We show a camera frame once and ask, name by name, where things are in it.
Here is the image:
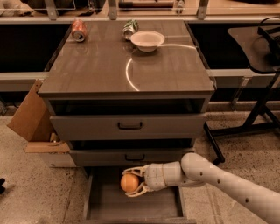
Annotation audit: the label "grey drawer cabinet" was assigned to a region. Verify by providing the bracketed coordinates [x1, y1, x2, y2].
[38, 19, 216, 176]

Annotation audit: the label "green soda can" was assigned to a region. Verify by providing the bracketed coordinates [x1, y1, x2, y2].
[122, 19, 139, 41]

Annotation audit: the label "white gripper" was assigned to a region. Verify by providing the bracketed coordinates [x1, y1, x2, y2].
[122, 164, 166, 198]

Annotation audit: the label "white bowl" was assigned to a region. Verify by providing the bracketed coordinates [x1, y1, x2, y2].
[130, 31, 165, 53]

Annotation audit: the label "black rolling stand table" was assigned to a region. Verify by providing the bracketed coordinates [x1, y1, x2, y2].
[204, 17, 280, 165]

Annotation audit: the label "brown cardboard box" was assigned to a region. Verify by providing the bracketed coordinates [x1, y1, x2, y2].
[6, 80, 77, 168]

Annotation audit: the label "black object at floor edge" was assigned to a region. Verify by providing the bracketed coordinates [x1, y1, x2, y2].
[0, 178, 5, 194]

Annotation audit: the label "grey top drawer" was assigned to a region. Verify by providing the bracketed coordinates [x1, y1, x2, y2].
[50, 114, 206, 141]

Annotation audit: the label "red soda can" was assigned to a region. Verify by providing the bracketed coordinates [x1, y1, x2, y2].
[71, 19, 87, 42]

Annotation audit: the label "grey middle drawer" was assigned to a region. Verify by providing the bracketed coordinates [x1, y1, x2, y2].
[70, 148, 195, 167]

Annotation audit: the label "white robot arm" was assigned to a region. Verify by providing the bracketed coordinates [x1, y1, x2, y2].
[121, 152, 280, 224]

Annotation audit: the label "orange fruit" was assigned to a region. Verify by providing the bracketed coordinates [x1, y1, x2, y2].
[121, 173, 139, 193]

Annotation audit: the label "grey open bottom drawer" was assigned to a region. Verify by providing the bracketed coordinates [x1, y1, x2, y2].
[83, 166, 197, 224]

